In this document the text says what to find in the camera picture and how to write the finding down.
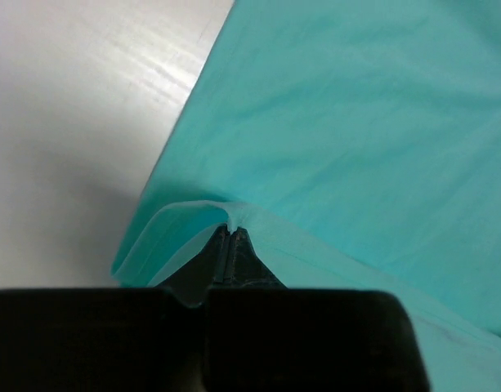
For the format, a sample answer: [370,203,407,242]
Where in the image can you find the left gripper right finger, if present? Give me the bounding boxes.
[207,229,432,391]

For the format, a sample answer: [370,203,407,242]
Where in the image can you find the teal t-shirt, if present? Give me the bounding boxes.
[111,1,501,391]

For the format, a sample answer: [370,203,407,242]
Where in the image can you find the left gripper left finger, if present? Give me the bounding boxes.
[0,226,230,391]

